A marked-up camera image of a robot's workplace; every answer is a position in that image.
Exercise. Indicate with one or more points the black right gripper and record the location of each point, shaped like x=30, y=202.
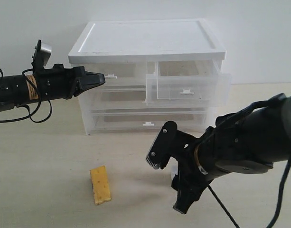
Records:
x=195, y=165

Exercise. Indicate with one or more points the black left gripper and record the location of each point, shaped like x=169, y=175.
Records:
x=64, y=83

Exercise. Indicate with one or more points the white blue-labelled pill bottle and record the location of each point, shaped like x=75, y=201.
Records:
x=174, y=171

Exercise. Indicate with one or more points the yellow cheese wedge toy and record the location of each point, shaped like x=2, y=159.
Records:
x=100, y=185

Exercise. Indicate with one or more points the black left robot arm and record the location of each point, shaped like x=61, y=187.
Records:
x=19, y=90

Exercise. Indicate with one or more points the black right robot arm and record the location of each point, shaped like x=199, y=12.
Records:
x=251, y=145

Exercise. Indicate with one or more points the clear bottom wide drawer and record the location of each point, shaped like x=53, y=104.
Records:
x=151, y=119

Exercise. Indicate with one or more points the clear wide drawer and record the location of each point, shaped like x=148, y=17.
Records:
x=135, y=98
x=151, y=119

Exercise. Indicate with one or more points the clear middle wide drawer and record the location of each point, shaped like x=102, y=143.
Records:
x=135, y=98

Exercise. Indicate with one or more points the white plastic drawer cabinet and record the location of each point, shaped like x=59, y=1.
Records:
x=147, y=41

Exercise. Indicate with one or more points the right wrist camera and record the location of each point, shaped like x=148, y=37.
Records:
x=159, y=149

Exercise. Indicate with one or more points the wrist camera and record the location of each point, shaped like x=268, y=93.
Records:
x=159, y=149
x=41, y=55

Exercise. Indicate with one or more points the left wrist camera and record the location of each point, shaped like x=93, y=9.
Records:
x=41, y=55

